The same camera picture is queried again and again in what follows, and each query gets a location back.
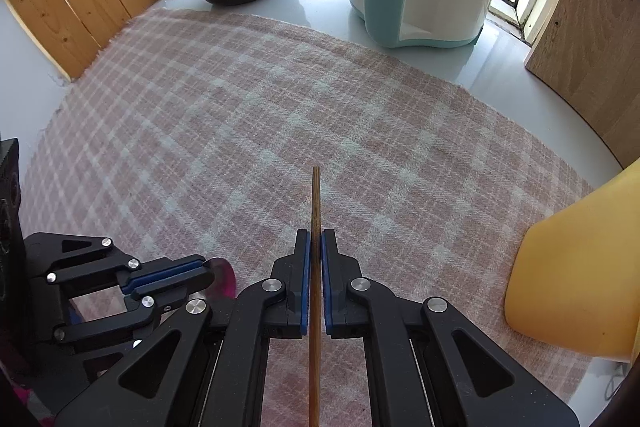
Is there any pink plaid cloth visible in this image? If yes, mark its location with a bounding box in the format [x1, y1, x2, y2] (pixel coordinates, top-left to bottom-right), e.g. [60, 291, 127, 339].
[17, 9, 603, 427]

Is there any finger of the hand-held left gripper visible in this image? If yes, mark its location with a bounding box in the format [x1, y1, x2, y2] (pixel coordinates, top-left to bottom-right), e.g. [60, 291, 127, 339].
[24, 232, 206, 294]
[52, 268, 217, 355]

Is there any yellow utensil holder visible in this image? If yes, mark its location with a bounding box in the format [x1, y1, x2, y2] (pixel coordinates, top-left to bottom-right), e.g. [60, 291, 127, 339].
[503, 157, 640, 362]

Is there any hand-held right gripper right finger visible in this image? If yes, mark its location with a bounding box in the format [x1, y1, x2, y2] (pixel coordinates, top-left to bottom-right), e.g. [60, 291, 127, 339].
[321, 228, 582, 427]

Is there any wooden chopstick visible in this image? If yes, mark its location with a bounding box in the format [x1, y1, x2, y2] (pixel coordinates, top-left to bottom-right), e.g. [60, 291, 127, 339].
[308, 166, 322, 427]

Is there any wooden board right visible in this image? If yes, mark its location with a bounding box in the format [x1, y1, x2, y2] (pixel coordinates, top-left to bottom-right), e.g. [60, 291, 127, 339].
[524, 0, 640, 170]

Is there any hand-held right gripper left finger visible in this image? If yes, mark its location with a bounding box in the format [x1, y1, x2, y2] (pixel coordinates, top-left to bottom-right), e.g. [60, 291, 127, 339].
[52, 228, 312, 427]

